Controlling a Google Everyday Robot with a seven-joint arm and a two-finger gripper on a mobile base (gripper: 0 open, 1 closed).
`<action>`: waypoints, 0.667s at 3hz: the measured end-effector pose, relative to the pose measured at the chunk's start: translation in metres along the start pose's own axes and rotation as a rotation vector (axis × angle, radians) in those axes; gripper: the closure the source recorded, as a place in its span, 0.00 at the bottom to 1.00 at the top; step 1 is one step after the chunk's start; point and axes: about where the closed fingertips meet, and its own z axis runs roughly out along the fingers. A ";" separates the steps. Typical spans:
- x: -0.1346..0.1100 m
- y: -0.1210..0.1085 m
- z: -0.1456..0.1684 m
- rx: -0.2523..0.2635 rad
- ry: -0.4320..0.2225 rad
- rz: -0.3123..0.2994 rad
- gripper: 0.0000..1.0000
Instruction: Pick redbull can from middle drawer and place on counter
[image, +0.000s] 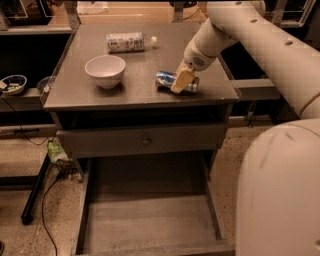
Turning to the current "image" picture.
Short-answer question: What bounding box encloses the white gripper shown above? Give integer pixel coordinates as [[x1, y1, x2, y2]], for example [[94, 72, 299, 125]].
[[171, 40, 215, 94]]

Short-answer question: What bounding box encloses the silver blue redbull can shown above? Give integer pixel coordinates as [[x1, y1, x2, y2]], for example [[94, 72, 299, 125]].
[[155, 71, 200, 93]]

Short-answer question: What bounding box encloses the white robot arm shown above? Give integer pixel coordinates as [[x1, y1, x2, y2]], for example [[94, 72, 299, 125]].
[[172, 0, 320, 256]]

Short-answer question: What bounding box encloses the grey wooden drawer cabinet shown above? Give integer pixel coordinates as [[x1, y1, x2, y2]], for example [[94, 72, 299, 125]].
[[44, 23, 238, 165]]

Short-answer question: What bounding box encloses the round brass drawer knob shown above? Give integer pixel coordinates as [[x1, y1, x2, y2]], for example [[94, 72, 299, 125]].
[[142, 137, 151, 146]]

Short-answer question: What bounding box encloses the closed grey top drawer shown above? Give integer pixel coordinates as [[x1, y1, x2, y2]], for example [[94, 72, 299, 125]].
[[57, 123, 227, 159]]

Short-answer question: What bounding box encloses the open grey middle drawer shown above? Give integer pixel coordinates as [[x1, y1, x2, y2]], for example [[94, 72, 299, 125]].
[[71, 152, 235, 256]]

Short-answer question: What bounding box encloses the clear plastic water bottle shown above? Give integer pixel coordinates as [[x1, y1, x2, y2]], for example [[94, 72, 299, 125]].
[[106, 32, 157, 53]]

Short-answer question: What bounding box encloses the white ceramic bowl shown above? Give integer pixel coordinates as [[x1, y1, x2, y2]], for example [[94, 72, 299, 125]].
[[85, 55, 126, 89]]

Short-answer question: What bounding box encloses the small clear glass bowl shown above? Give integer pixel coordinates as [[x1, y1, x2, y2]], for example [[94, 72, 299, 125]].
[[36, 76, 56, 94]]

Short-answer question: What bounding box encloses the green snack bag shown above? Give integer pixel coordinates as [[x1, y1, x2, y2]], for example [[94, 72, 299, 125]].
[[47, 140, 74, 167]]

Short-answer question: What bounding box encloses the grey background shelf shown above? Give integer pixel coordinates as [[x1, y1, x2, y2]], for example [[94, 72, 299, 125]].
[[0, 88, 43, 112]]

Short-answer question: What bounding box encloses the blue patterned bowl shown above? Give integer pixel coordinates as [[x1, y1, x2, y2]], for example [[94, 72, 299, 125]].
[[0, 75, 27, 95]]

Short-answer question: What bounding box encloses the black metal floor bar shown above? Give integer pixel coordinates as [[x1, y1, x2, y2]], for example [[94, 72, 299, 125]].
[[21, 155, 50, 225]]

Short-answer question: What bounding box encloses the black floor cable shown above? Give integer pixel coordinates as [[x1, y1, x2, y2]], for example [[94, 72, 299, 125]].
[[40, 171, 64, 256]]

